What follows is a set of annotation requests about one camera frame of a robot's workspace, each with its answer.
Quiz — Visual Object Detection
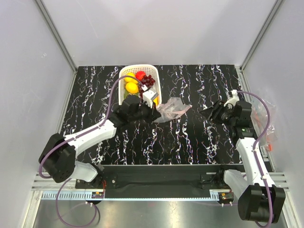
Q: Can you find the yellow lemon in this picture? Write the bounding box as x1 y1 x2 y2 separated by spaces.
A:
125 82 139 94
124 72 138 84

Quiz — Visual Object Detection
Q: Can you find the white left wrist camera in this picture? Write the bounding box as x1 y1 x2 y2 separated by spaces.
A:
142 89 158 108

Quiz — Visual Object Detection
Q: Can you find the orange mango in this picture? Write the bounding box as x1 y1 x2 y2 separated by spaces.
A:
153 97 159 107

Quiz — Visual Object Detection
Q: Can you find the clear pink-dotted zip bag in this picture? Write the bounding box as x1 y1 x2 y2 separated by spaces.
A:
153 97 192 123

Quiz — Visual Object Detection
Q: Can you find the dark red grape bunch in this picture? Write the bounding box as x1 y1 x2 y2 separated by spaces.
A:
138 75 155 95

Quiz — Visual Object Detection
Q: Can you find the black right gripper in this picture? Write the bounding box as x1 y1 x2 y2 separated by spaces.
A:
199 100 237 127

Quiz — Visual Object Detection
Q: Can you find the pile of spare plastic bags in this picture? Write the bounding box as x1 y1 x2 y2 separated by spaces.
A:
251 97 277 152

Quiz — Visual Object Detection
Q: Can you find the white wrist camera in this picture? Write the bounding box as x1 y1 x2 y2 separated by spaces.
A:
224 90 239 109
142 89 158 108

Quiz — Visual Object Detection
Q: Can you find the aluminium frame rail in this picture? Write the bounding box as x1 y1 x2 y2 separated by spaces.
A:
30 172 83 190

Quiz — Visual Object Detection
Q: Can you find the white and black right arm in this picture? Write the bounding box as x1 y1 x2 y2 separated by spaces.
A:
200 101 286 227

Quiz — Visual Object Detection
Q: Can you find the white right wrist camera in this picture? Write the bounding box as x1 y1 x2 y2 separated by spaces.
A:
224 90 239 109

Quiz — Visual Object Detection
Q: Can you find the white perforated plastic basket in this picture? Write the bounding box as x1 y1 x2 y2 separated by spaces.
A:
118 64 162 108

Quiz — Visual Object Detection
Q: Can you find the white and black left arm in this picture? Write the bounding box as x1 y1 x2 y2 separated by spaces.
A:
38 95 161 188

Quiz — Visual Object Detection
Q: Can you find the green leaf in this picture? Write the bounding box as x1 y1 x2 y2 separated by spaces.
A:
123 90 133 99

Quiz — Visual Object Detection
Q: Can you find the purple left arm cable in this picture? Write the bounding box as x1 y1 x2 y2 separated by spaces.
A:
38 75 149 226

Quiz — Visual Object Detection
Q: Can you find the red strawberry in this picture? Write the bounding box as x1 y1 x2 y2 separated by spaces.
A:
135 71 146 81

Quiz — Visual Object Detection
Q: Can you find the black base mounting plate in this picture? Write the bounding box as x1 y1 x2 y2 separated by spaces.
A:
75 163 243 199

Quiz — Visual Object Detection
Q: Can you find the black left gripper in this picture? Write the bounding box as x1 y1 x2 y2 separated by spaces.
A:
129 99 162 125

